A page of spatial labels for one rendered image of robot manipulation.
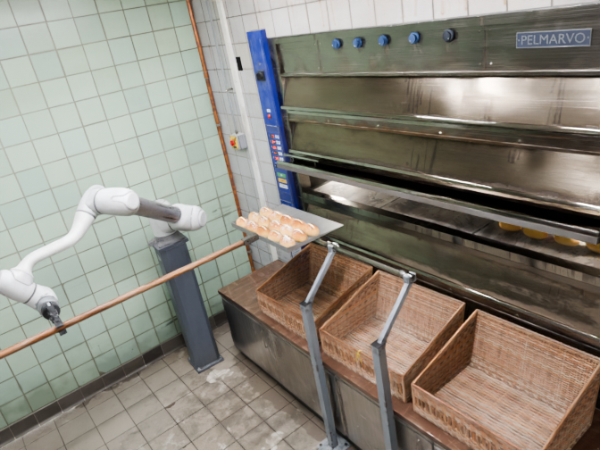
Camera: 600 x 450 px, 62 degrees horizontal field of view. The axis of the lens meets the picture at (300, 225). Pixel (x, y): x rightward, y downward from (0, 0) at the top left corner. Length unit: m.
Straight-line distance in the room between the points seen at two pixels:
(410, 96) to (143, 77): 1.90
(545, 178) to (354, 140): 1.01
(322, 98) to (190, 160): 1.35
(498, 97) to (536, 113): 0.16
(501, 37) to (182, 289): 2.41
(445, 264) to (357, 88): 0.94
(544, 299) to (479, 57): 0.99
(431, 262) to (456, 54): 0.99
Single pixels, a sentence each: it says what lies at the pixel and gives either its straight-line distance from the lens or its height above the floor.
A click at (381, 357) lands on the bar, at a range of 2.12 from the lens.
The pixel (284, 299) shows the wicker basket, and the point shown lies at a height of 0.59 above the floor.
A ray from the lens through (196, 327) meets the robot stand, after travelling 3.59.
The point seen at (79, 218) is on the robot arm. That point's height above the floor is 1.46.
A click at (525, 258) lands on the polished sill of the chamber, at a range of 2.20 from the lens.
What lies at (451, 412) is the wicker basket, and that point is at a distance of 2.16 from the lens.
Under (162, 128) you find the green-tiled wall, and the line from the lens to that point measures 3.60.
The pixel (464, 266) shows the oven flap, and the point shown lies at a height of 1.03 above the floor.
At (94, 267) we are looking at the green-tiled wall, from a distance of 3.63.
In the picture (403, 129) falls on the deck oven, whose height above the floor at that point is 1.65.
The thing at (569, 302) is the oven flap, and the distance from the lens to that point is 2.21.
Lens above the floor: 2.25
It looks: 24 degrees down
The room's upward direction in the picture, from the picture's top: 11 degrees counter-clockwise
